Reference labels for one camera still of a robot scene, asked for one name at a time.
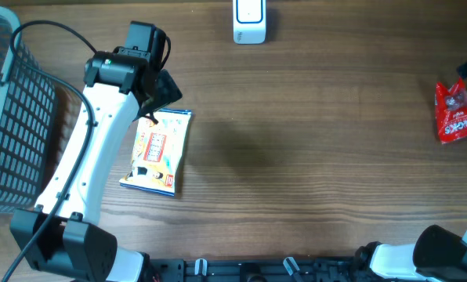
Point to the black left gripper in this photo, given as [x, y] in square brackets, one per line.
[168, 92]

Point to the red snack bag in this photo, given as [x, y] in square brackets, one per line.
[451, 111]

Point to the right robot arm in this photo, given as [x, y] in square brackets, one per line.
[438, 254]

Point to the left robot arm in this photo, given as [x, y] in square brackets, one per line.
[60, 234]

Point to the white barcode scanner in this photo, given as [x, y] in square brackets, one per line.
[249, 21]

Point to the dark grey mesh basket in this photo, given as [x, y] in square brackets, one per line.
[27, 110]

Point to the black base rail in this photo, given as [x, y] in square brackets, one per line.
[333, 269]

